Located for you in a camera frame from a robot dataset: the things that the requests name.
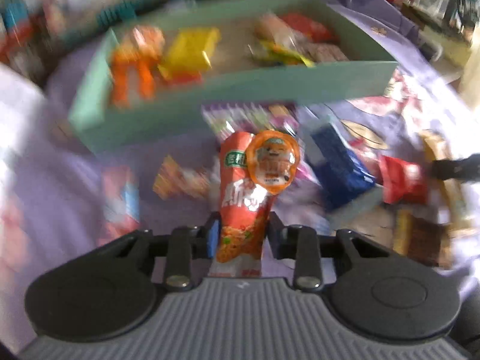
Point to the mint green cardboard box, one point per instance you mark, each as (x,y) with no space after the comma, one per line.
(225,97)

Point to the orange white striped snack packet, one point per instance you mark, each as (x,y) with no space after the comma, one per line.
(131,82)

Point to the brown gold snack packet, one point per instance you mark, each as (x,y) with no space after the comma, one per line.
(423,240)

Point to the yellow stick snack packet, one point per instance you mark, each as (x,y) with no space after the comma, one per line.
(442,195)

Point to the green yellow snack packet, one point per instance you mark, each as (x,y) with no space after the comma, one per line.
(281,55)

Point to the blue snack box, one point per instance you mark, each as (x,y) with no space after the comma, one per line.
(339,161)

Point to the purple floral cloth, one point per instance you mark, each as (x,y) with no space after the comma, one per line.
(75,195)

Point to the pink candy packet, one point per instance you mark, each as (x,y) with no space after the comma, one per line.
(122,202)

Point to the orange red stick snack packet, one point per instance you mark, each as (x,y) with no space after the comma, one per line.
(240,232)

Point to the orange jelly cup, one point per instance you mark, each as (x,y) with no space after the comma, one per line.
(273,161)

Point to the clear beige snack packet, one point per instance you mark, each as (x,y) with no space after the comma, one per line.
(275,28)

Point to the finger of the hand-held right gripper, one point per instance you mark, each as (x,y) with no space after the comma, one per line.
(453,170)

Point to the teal plastic toy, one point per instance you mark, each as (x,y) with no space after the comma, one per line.
(123,11)

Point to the small colourful snack packet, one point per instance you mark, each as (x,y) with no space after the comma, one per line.
(180,178)

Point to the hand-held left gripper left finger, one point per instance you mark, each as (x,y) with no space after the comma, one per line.
(213,236)

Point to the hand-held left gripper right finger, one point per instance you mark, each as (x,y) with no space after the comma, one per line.
(275,236)

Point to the shiny red snack packet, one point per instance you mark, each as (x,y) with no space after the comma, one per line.
(403,180)

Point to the purple grape candy packet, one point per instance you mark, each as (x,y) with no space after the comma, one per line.
(251,120)

